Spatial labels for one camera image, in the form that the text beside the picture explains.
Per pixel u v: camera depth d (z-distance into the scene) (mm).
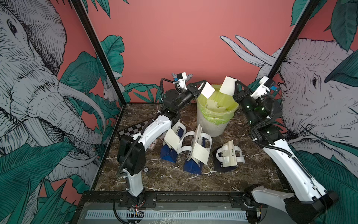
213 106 1010
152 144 930
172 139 746
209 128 895
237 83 590
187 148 684
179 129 835
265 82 505
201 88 654
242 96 520
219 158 740
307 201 386
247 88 540
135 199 629
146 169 854
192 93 618
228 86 615
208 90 661
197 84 660
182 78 649
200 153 682
